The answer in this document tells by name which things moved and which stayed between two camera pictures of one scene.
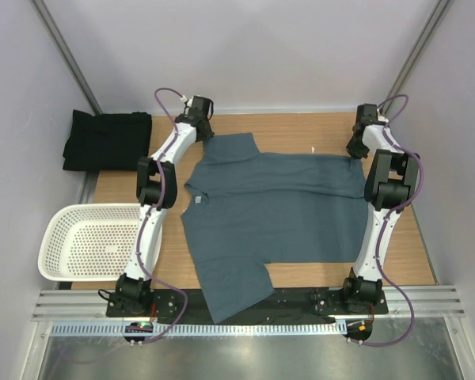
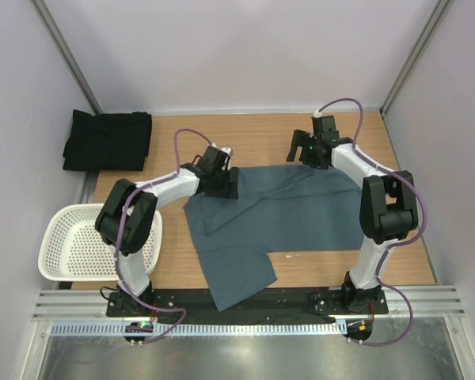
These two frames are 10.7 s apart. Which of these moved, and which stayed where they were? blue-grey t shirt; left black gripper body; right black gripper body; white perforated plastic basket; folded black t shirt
Moved: left black gripper body; right black gripper body; blue-grey t shirt
Stayed: folded black t shirt; white perforated plastic basket
